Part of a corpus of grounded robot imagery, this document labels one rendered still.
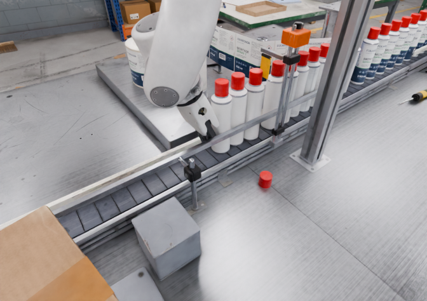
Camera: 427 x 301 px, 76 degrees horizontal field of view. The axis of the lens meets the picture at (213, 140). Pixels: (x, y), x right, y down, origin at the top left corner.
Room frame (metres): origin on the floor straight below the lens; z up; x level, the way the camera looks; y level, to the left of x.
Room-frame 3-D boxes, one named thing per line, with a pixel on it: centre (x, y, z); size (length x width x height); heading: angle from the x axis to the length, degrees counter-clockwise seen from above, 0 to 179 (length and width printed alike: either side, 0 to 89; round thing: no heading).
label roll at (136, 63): (1.01, 0.22, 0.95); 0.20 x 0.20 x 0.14
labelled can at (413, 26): (1.15, -0.80, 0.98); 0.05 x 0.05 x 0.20
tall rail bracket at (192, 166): (0.42, 0.06, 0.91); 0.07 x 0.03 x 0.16; 36
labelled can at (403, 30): (1.10, -0.74, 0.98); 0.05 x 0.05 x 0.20
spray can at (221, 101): (0.57, -0.02, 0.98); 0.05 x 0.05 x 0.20
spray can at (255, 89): (0.63, -0.11, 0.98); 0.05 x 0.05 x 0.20
